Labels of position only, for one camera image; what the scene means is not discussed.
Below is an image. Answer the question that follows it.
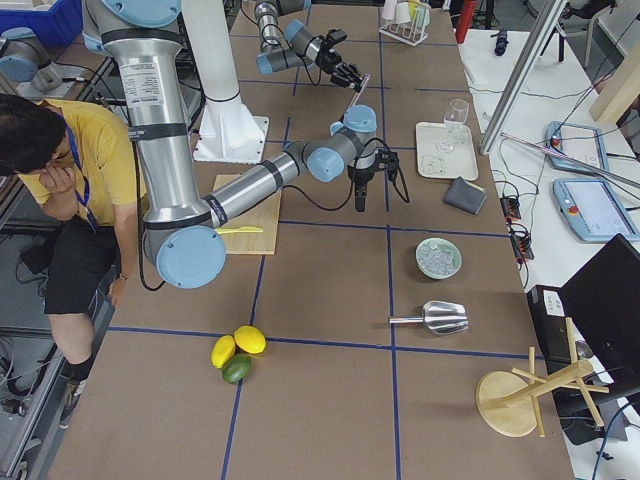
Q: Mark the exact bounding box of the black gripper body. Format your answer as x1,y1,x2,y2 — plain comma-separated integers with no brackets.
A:
315,49,361,88
347,167,378,198

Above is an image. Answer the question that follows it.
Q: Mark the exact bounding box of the steel muddler black tip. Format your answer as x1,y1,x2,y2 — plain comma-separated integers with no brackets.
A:
347,74,371,110

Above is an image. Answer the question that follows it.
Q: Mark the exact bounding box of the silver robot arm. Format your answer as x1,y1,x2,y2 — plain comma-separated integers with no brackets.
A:
83,1,377,289
253,0,366,92

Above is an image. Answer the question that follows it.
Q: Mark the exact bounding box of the pink cup on rack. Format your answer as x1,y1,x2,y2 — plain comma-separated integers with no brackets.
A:
381,0,397,22

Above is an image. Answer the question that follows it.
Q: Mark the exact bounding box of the white cup on rack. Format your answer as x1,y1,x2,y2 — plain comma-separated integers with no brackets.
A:
393,1,411,25

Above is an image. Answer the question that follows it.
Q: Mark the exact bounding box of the yellow cup on rack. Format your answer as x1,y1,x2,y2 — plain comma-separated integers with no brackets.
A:
409,1,424,24

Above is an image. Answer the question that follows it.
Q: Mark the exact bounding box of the green cup on rack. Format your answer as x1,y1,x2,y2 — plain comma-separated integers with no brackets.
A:
413,4,431,31

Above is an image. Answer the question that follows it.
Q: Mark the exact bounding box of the whole yellow lemon upper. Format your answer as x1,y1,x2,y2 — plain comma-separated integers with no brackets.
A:
233,325,267,354

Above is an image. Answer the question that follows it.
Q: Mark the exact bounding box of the whole yellow lemon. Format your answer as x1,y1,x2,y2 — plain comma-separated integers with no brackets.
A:
210,335,236,369
233,325,267,354

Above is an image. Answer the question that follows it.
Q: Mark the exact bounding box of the whole yellow lemon left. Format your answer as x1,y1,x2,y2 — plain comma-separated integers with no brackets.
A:
210,335,236,369

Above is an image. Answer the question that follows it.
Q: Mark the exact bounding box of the wooden cup tree stand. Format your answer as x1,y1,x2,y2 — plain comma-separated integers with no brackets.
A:
476,317,609,437

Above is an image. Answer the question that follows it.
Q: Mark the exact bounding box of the cream bear tray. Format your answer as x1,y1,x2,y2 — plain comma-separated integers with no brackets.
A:
415,122,479,181

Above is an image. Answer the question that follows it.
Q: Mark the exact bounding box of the bamboo cutting board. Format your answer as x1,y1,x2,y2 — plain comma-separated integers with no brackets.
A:
221,192,281,255

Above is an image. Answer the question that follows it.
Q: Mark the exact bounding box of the green bowl of ice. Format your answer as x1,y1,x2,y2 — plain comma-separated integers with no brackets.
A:
415,238,462,280

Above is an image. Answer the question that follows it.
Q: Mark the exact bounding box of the grey folded cloth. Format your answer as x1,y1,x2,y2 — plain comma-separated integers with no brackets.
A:
443,177,487,215

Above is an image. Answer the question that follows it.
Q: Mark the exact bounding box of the clear wine glass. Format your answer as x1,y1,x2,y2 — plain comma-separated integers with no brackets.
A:
437,98,469,152

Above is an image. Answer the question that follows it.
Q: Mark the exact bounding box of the yellow plastic knife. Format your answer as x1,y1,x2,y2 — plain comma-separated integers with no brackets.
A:
215,226,264,235

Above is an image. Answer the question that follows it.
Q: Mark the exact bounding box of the steel ice scoop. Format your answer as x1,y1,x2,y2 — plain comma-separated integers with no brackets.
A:
388,300,470,336

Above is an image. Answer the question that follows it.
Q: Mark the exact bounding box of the green lime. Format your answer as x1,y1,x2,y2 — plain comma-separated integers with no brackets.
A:
222,353,252,384

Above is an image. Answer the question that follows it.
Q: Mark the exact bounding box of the black box with label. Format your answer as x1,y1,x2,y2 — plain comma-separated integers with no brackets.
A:
527,285,571,373

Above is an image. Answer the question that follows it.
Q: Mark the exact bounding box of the teach pendant far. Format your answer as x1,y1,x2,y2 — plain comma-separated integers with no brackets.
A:
546,121,609,174

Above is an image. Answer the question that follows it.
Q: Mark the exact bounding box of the teach pendant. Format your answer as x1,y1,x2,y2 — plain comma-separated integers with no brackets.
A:
546,121,609,174
552,178,639,243

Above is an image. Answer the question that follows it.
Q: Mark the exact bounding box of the teach pendant near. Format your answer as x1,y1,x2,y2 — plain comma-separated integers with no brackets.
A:
552,178,639,243

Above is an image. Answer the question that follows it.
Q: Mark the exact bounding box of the black computer monitor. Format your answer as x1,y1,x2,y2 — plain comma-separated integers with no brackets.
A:
559,234,639,397

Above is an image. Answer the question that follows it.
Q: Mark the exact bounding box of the person in yellow shirt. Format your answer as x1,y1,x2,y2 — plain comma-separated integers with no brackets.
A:
1,94,145,429

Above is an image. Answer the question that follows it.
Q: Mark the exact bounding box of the blue storage crate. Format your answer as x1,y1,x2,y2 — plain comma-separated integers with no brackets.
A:
1,1,83,46

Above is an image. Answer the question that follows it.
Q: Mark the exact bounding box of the white wire cup rack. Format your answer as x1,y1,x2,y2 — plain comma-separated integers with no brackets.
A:
379,1,431,46

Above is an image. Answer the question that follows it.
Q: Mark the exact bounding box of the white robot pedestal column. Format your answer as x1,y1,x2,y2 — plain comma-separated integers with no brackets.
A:
181,0,268,164

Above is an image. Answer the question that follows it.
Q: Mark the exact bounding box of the aluminium frame post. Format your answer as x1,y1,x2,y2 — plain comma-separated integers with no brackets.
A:
479,0,566,155

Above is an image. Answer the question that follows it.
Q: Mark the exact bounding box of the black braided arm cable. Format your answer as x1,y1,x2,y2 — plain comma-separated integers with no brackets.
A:
134,134,411,292

